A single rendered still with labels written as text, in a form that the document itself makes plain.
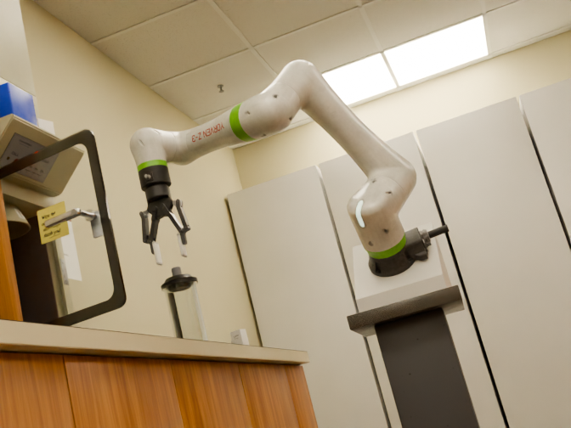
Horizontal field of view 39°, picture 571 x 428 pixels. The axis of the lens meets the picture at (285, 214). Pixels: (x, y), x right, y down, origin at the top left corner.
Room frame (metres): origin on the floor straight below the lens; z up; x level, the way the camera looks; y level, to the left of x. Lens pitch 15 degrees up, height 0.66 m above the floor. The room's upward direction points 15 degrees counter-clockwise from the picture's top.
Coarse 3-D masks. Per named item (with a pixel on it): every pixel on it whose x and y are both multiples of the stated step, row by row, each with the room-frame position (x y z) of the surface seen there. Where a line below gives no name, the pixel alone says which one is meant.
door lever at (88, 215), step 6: (72, 210) 1.56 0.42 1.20; (78, 210) 1.56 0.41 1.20; (90, 210) 1.60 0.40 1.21; (60, 216) 1.57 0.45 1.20; (66, 216) 1.57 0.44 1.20; (72, 216) 1.56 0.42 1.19; (78, 216) 1.57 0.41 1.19; (84, 216) 1.58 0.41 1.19; (90, 216) 1.60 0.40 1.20; (48, 222) 1.58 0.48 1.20; (54, 222) 1.58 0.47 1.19; (60, 222) 1.58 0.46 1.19
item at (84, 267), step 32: (32, 160) 1.65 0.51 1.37; (64, 160) 1.62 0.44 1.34; (96, 160) 1.59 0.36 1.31; (32, 192) 1.65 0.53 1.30; (64, 192) 1.62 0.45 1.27; (96, 192) 1.59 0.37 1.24; (32, 224) 1.66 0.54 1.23; (96, 224) 1.60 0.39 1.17; (32, 256) 1.66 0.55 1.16; (64, 256) 1.63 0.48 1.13; (96, 256) 1.61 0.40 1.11; (32, 288) 1.67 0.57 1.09; (64, 288) 1.64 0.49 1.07; (96, 288) 1.61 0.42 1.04; (32, 320) 1.67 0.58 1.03; (64, 320) 1.64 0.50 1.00
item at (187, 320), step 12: (168, 288) 2.26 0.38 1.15; (180, 288) 2.25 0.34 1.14; (192, 288) 2.27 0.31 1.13; (168, 300) 2.27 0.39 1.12; (180, 300) 2.25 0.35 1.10; (192, 300) 2.26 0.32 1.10; (180, 312) 2.25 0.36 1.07; (192, 312) 2.26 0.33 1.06; (180, 324) 2.25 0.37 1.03; (192, 324) 2.26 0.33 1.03; (204, 324) 2.29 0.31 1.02; (180, 336) 2.26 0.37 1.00; (192, 336) 2.25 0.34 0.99; (204, 336) 2.28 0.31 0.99
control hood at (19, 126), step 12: (0, 120) 1.68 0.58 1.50; (12, 120) 1.68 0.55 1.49; (24, 120) 1.71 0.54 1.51; (0, 132) 1.68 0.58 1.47; (12, 132) 1.70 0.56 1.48; (24, 132) 1.74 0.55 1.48; (36, 132) 1.77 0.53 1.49; (48, 132) 1.81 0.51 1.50; (0, 144) 1.69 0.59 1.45; (48, 144) 1.84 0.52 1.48; (0, 156) 1.72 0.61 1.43
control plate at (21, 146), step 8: (16, 136) 1.72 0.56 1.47; (8, 144) 1.72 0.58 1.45; (16, 144) 1.74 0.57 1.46; (24, 144) 1.76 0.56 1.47; (32, 144) 1.78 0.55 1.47; (40, 144) 1.81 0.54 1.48; (8, 152) 1.73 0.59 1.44; (16, 152) 1.75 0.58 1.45; (24, 152) 1.78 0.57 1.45; (32, 152) 1.80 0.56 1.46; (0, 160) 1.72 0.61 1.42; (8, 160) 1.75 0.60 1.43
